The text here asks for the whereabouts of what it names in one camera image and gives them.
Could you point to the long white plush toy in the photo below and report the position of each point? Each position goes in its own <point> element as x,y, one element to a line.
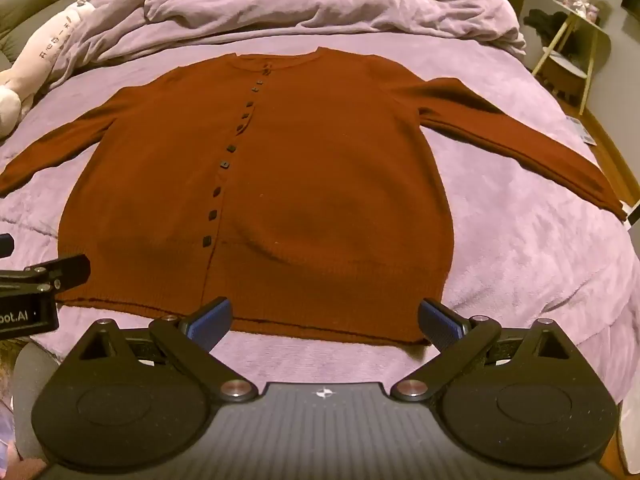
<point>35,65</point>

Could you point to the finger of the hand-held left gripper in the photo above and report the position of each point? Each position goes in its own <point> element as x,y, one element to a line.
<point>60,270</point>
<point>6,246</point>

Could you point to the crumpled purple blanket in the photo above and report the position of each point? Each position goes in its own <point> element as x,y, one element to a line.
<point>300,5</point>

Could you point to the olive green sofa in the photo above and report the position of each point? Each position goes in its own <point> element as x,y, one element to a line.
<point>22,7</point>

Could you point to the yellow legged side table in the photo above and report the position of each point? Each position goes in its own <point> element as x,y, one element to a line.
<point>570,67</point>

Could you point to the rust brown knit cardigan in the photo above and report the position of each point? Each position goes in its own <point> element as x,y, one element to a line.
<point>325,185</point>

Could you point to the printed paper booklet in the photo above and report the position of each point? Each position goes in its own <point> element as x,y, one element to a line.
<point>581,130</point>

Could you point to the bed with purple sheet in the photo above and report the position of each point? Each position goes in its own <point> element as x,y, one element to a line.
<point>525,240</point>

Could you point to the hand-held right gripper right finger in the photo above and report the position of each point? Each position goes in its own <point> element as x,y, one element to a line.
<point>441,324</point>

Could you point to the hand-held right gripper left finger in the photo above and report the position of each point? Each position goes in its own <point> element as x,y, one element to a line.
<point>210,321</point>

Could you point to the black cloth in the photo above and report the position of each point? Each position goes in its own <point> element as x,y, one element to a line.
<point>545,22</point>

